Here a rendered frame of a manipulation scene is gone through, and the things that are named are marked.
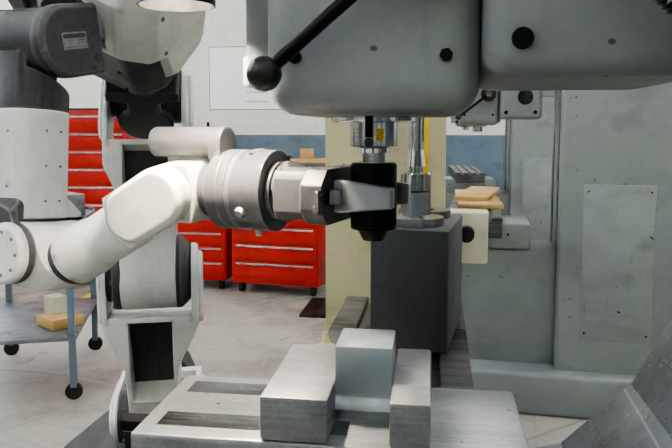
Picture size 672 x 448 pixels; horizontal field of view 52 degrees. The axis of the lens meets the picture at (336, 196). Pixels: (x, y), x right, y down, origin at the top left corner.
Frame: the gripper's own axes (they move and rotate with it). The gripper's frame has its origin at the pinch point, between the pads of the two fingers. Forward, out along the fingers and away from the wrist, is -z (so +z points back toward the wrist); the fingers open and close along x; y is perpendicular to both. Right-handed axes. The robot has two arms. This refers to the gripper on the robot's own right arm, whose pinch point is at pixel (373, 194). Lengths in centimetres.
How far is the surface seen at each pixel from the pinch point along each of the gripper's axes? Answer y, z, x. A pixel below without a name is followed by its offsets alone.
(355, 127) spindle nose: -6.8, 1.2, -2.1
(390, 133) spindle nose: -6.2, -2.1, -1.1
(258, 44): -15.0, 10.5, -4.9
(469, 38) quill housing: -14.3, -11.0, -6.7
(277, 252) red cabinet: 90, 228, 404
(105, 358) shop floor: 124, 247, 234
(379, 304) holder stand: 20.3, 11.0, 32.7
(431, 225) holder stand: 8.1, 4.0, 36.4
